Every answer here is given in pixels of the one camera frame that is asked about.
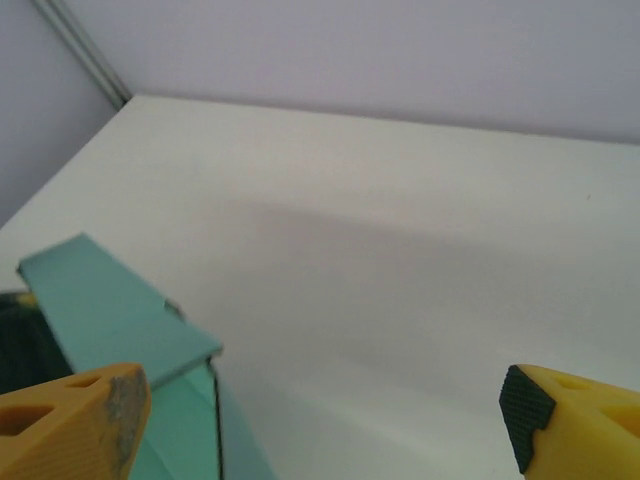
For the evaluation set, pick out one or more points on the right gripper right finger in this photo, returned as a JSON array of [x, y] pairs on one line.
[[590, 430]]

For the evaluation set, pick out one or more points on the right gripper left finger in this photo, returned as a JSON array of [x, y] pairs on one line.
[[60, 430]]

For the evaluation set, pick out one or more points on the teal paper box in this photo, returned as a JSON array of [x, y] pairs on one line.
[[110, 310]]

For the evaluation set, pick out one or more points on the aluminium corner post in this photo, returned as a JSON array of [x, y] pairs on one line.
[[85, 50]]

